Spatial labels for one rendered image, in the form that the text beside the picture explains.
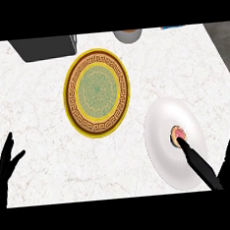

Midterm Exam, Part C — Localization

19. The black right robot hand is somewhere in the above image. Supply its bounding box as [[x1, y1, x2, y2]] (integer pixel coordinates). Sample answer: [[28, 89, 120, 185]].
[[176, 125, 230, 194]]

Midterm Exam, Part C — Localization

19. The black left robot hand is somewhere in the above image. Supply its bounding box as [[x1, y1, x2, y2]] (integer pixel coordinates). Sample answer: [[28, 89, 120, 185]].
[[0, 130, 31, 210]]

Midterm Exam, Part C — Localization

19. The pink frosted cupcake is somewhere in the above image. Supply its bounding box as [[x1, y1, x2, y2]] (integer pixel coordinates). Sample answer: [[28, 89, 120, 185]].
[[168, 124, 189, 149]]

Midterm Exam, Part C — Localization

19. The plain white plate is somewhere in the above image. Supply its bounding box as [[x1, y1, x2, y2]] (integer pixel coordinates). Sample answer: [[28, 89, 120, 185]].
[[141, 93, 212, 195]]

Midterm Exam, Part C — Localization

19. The yellow brown patterned plate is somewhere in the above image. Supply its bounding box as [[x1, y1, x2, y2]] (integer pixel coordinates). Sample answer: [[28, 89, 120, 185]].
[[58, 45, 136, 142]]

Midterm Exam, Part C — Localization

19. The dark grey box appliance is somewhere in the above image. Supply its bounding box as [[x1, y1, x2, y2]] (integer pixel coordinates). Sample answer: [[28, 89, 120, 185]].
[[8, 33, 80, 65]]

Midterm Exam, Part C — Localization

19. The blue flat object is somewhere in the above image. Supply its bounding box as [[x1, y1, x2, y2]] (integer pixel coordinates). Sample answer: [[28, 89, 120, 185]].
[[159, 24, 186, 31]]

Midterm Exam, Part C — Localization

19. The grey round pot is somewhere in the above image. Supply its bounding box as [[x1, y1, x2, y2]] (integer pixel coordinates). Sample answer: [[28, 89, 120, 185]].
[[113, 28, 144, 46]]

